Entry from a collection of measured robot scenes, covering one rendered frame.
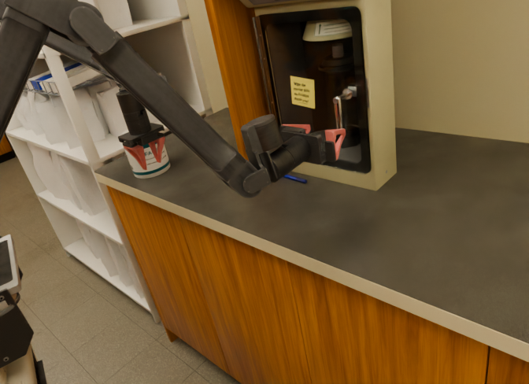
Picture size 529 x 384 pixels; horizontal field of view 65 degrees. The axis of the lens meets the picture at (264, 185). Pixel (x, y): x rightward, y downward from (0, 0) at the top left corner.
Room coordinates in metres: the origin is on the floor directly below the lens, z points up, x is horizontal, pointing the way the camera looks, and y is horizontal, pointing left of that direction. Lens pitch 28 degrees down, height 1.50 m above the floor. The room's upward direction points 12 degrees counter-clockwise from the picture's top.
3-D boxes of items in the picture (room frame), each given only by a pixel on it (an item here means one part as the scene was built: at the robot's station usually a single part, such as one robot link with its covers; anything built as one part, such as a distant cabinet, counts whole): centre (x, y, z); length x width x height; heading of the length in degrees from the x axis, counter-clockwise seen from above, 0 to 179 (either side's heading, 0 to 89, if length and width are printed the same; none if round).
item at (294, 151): (0.81, -0.08, 1.14); 0.10 x 0.07 x 0.07; 42
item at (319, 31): (1.03, -0.17, 1.19); 0.30 x 0.01 x 0.40; 42
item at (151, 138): (1.04, 0.27, 1.13); 0.07 x 0.07 x 0.09; 42
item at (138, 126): (1.03, 0.28, 1.20); 0.10 x 0.07 x 0.07; 132
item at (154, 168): (1.36, 0.37, 1.01); 0.13 x 0.13 x 0.15
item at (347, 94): (0.93, -0.22, 1.17); 0.05 x 0.03 x 0.10; 132
